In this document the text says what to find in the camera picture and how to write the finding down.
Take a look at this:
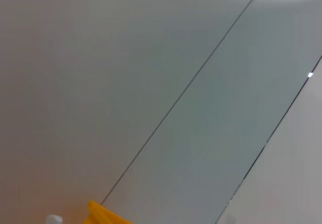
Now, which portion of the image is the green utility knife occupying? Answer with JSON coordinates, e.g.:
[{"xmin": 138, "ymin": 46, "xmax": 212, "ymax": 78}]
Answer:
[{"xmin": 45, "ymin": 214, "xmax": 63, "ymax": 224}]

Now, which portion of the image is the yellow plastic bin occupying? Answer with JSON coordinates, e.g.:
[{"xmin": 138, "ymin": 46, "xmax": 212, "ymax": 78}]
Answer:
[{"xmin": 85, "ymin": 200, "xmax": 132, "ymax": 224}]

